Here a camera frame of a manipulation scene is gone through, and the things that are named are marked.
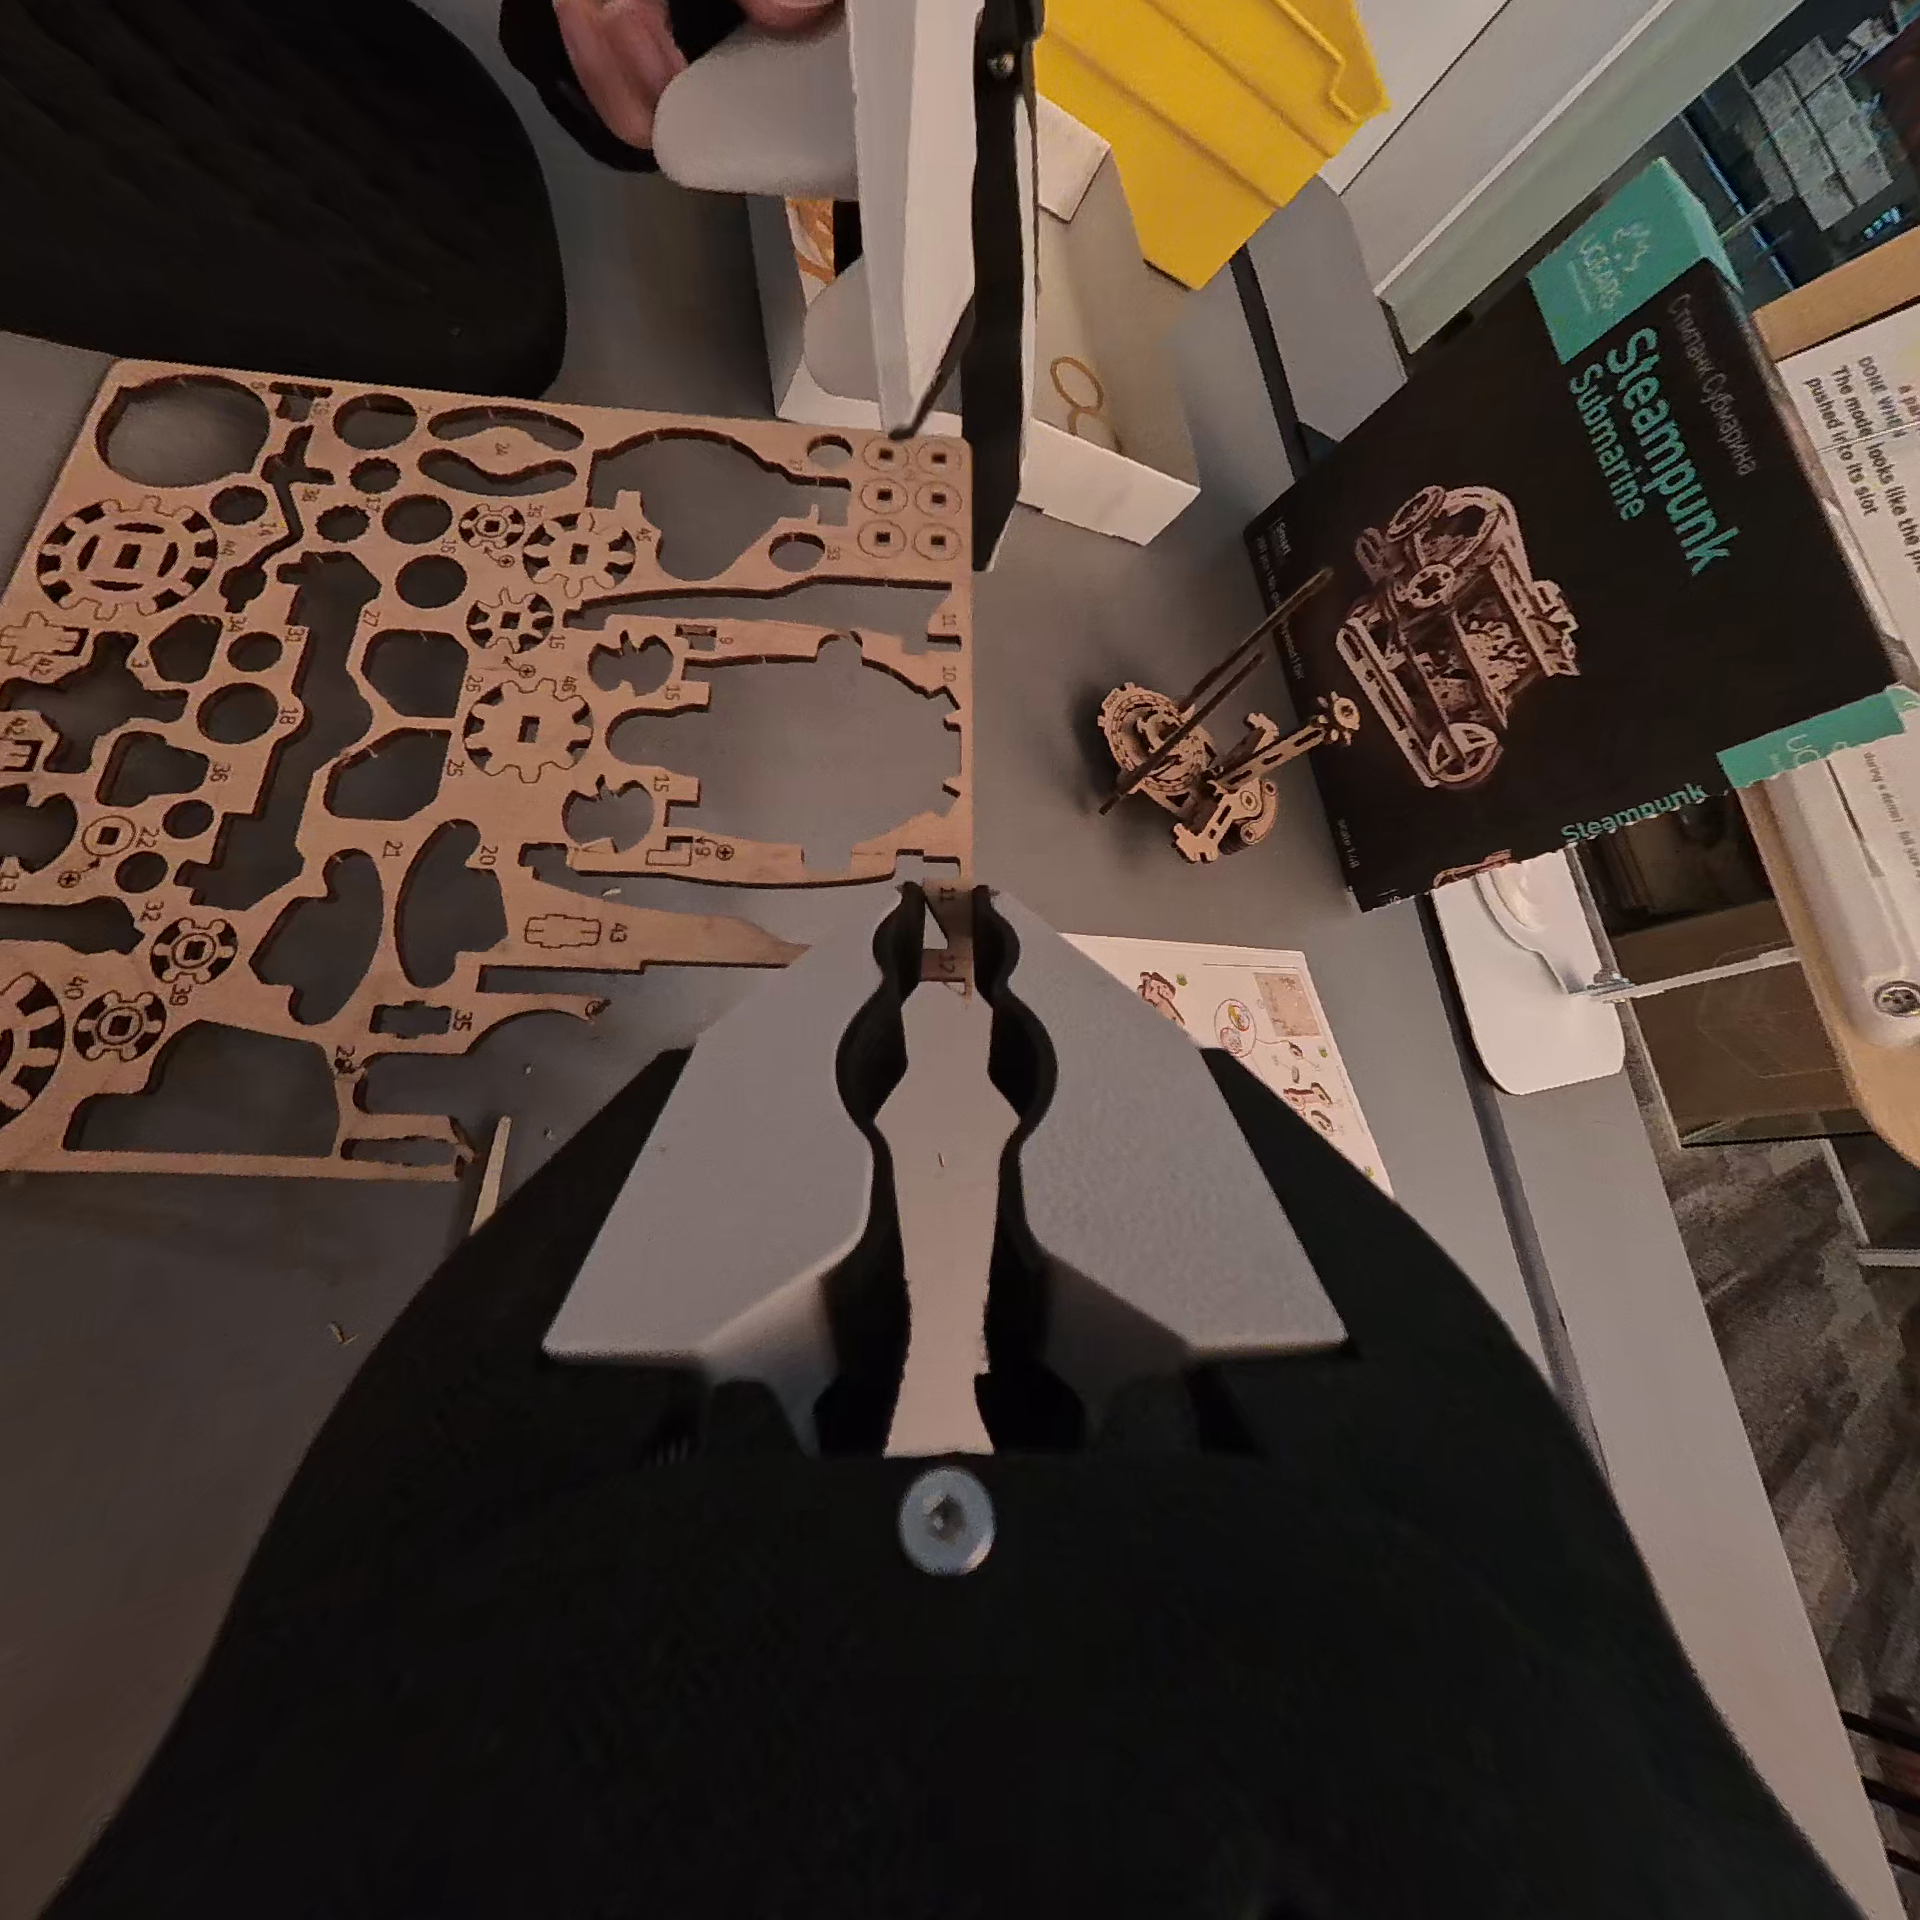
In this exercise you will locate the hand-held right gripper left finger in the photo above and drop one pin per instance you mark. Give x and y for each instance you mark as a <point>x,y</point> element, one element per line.
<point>705,1200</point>

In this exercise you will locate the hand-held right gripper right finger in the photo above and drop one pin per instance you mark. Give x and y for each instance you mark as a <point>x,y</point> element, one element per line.
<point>1169,1200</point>

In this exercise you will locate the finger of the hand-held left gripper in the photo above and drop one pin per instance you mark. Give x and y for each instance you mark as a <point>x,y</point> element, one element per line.
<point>915,195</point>
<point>1001,301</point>

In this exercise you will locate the thin wooden stick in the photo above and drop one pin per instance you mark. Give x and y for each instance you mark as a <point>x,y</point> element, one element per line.
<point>492,1177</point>

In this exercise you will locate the laser-cut wooden parts sheet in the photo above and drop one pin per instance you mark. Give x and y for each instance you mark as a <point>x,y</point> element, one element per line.
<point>375,632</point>

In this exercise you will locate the partly built wooden model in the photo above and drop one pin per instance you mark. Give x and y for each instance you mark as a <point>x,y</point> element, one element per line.
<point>1225,796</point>

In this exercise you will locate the black model kit box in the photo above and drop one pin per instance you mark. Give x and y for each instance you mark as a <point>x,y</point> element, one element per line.
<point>1576,496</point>

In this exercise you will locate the person's left hand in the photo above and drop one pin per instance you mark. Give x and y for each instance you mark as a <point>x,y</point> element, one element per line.
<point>616,69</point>

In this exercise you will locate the open instruction booklet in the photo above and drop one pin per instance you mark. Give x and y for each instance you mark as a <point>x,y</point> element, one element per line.
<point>1276,1020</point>

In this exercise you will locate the white cardboard tray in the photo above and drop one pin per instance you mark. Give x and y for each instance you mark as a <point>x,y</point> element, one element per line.
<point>1125,482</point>

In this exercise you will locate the yellow plastic bin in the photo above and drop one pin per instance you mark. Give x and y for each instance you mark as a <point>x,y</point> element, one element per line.
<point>1200,121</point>

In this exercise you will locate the white desk stand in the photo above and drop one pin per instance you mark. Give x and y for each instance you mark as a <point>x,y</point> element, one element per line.
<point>1531,976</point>

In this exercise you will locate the black wrist rest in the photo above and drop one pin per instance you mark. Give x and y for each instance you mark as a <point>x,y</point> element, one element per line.
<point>271,181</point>

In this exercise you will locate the glass window panel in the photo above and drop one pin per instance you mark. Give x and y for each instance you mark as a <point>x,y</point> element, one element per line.
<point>1800,135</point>

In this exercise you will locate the printed instruction board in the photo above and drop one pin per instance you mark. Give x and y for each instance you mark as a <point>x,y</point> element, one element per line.
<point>1860,451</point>

